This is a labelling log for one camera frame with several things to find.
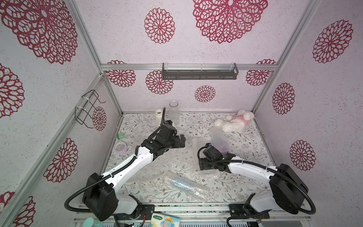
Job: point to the white pink plush toy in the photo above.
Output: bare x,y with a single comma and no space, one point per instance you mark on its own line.
235,123

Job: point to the teal bottle cap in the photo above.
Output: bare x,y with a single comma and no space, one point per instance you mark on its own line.
92,222

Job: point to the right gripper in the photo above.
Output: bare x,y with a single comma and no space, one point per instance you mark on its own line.
203,164

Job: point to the tissue pack with cartoon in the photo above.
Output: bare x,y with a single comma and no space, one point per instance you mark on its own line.
161,220

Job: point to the black wall shelf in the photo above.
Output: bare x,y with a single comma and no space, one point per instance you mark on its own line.
200,74

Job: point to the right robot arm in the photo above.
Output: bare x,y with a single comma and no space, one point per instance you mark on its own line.
286,190

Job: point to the cream ribbed ceramic vase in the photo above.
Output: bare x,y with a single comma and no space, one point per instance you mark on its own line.
159,115

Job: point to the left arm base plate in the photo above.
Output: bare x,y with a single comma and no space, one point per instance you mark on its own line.
142,212

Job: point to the green cube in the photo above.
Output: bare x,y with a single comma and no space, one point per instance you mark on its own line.
120,136

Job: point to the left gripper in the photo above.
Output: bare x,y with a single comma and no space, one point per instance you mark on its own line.
177,144

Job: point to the lilac tape roll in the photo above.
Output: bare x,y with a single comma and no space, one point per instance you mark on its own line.
120,147

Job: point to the bubble wrapped item front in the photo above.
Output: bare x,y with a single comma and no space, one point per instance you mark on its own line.
190,188

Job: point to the black wire wall rack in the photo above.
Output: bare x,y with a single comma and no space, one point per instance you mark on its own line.
82,113

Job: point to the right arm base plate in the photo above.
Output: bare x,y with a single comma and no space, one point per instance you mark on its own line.
241,211

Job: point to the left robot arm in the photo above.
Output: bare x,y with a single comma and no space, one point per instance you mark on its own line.
101,198

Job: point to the bubble wrapped purple vase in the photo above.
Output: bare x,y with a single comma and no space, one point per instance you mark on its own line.
219,140

